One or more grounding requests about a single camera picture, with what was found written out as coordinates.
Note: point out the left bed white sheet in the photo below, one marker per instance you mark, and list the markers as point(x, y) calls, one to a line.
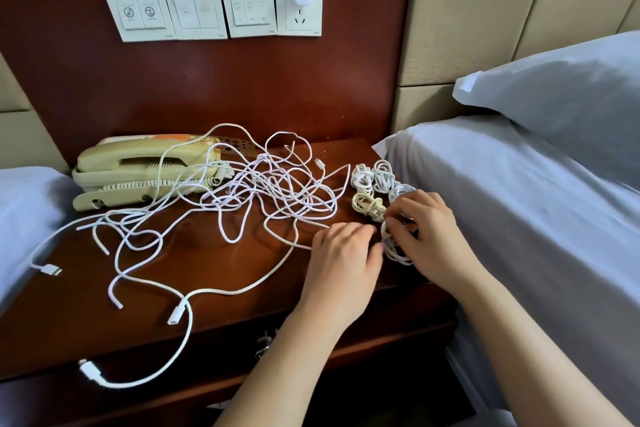
point(25, 221)

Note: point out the white triple rocker wall switch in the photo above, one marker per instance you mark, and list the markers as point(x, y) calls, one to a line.
point(249, 8)

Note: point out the wooden nightstand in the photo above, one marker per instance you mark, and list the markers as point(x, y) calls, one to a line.
point(60, 322)

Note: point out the dark wooden wall panel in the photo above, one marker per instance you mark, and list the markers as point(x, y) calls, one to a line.
point(250, 81)

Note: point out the bed white sheet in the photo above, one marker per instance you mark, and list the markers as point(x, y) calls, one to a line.
point(560, 251)
point(25, 221)

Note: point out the person's right hand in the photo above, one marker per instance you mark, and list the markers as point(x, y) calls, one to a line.
point(440, 241)

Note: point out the person's left forearm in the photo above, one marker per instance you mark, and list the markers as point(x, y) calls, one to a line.
point(290, 382)

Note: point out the beige padded headboard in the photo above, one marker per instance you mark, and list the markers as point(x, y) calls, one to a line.
point(20, 131)
point(480, 1)

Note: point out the person's left hand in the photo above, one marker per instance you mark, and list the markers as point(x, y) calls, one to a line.
point(340, 277)

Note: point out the dark wooden drawer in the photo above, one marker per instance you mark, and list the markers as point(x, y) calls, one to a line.
point(410, 327)

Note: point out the white two-button wall switch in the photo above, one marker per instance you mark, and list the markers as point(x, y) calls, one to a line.
point(138, 11)

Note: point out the white double rocker wall switch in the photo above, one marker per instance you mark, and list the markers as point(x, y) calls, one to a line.
point(196, 10)

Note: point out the white pillow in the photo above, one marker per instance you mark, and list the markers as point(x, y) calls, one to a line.
point(570, 91)

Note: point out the right bed white sheet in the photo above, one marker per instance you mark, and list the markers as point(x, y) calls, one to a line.
point(560, 251)

